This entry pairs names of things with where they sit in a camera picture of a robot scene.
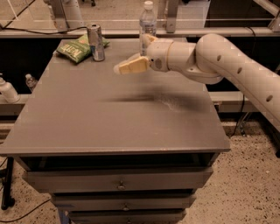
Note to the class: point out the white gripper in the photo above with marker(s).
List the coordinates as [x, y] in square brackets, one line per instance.
[157, 54]

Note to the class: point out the redbull can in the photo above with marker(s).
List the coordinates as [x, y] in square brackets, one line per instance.
[94, 35]

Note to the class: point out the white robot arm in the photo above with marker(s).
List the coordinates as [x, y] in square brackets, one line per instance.
[208, 61]

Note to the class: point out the green jalapeno chip bag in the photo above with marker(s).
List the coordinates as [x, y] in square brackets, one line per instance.
[78, 49]

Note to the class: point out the clear plastic water bottle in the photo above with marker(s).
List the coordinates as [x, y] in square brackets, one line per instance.
[147, 24]

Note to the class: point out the grey drawer cabinet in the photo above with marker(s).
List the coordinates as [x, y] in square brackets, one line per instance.
[86, 117]

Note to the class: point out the small clear bottle on ledge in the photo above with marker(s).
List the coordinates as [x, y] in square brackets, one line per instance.
[30, 82]

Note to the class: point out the top grey drawer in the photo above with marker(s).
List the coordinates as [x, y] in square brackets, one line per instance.
[118, 180]

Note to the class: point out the grey drawer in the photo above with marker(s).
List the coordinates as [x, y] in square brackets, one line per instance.
[124, 202]
[127, 217]
[118, 180]

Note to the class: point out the white bottle on ledge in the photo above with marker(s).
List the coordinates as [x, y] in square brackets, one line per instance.
[8, 92]

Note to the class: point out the middle grey drawer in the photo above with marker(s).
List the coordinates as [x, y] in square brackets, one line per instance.
[124, 202]

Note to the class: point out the bottom grey drawer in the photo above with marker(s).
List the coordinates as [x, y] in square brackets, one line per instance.
[127, 217]

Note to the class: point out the black stand leg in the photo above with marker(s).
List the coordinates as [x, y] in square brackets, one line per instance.
[6, 175]

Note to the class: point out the metal rail frame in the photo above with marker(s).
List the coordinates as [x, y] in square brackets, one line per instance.
[120, 18]

